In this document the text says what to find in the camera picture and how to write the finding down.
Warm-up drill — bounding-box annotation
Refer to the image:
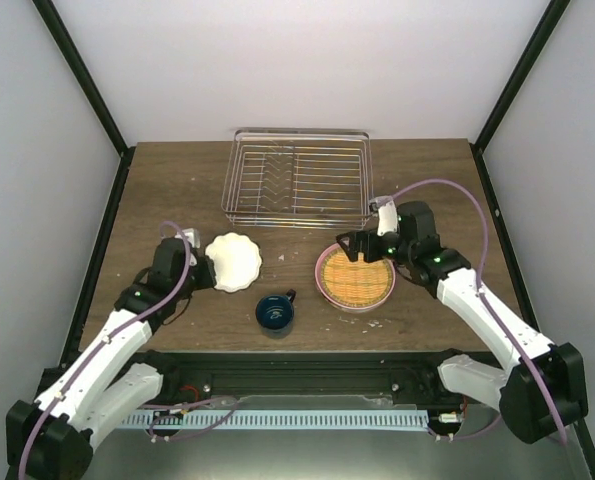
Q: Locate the white scalloped bowl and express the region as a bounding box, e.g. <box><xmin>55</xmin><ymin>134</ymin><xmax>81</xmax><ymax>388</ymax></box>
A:
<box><xmin>205</xmin><ymin>232</ymin><xmax>262</xmax><ymax>293</ymax></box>

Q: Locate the dark blue mug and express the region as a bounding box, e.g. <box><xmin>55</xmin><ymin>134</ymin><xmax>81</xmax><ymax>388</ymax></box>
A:
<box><xmin>255</xmin><ymin>289</ymin><xmax>296</xmax><ymax>338</ymax></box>

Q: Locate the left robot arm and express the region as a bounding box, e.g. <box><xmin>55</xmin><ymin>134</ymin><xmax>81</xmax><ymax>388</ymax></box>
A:
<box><xmin>6</xmin><ymin>229</ymin><xmax>215</xmax><ymax>479</ymax></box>

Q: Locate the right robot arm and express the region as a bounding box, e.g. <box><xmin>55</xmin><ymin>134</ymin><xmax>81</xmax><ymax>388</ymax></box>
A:
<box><xmin>336</xmin><ymin>197</ymin><xmax>588</xmax><ymax>444</ymax></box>

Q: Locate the pink plate with woven pattern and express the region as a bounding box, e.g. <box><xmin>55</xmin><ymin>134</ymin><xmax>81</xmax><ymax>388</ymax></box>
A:
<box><xmin>315</xmin><ymin>244</ymin><xmax>396</xmax><ymax>313</ymax></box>

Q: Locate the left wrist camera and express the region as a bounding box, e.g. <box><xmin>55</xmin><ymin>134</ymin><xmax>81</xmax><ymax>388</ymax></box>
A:
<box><xmin>182</xmin><ymin>228</ymin><xmax>201</xmax><ymax>249</ymax></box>

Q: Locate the metal wire dish rack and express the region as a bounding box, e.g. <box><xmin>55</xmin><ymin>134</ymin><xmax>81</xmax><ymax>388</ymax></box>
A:
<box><xmin>221</xmin><ymin>128</ymin><xmax>373</xmax><ymax>230</ymax></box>

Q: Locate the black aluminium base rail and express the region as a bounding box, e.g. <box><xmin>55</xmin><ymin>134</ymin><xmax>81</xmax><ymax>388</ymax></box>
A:
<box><xmin>120</xmin><ymin>349</ymin><xmax>461</xmax><ymax>405</ymax></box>

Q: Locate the light blue slotted cable duct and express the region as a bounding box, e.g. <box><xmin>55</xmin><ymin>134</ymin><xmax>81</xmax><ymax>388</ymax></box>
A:
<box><xmin>120</xmin><ymin>410</ymin><xmax>429</xmax><ymax>432</ymax></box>

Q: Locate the right black frame post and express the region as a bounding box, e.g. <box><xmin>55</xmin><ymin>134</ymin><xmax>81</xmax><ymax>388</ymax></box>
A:
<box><xmin>471</xmin><ymin>0</ymin><xmax>573</xmax><ymax>151</ymax></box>

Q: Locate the black frame post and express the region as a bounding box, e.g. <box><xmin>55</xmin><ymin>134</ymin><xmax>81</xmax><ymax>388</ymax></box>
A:
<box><xmin>30</xmin><ymin>0</ymin><xmax>130</xmax><ymax>157</ymax></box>
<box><xmin>471</xmin><ymin>0</ymin><xmax>573</xmax><ymax>151</ymax></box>

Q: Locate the left black frame post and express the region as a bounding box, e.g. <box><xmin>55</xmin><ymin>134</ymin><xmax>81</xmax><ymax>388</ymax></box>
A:
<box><xmin>30</xmin><ymin>0</ymin><xmax>130</xmax><ymax>157</ymax></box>

